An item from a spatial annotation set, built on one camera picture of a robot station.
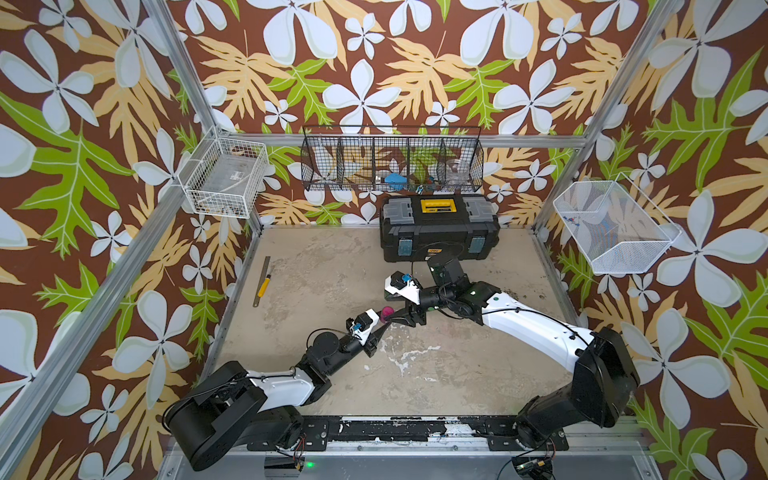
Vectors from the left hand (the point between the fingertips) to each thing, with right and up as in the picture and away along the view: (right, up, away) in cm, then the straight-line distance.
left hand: (385, 312), depth 78 cm
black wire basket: (+2, +48, +21) cm, 52 cm away
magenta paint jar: (0, +1, -4) cm, 4 cm away
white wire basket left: (-47, +39, +8) cm, 62 cm away
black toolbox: (+10, +24, +18) cm, 32 cm away
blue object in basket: (+4, +39, +17) cm, 43 cm away
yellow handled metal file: (-42, +5, +25) cm, 50 cm away
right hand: (0, +2, -2) cm, 3 cm away
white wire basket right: (+65, +23, +4) cm, 69 cm away
